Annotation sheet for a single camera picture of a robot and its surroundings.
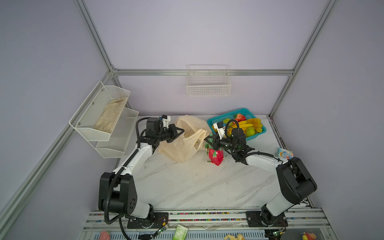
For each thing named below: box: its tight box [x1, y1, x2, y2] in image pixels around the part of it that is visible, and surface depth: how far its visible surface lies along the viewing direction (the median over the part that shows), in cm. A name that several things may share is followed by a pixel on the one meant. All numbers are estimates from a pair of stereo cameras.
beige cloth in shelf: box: [94, 96, 128, 134], surface depth 81 cm
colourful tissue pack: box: [276, 147, 294, 160], surface depth 95 cm
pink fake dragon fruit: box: [205, 143, 228, 166], surface depth 84 cm
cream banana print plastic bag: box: [158, 115, 211, 163], surface depth 83 cm
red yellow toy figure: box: [302, 232, 317, 240], surface depth 69 cm
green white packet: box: [172, 224, 188, 240], surface depth 70 cm
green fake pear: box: [245, 127, 256, 137], surface depth 100 cm
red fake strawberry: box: [234, 113, 247, 122], surface depth 112 cm
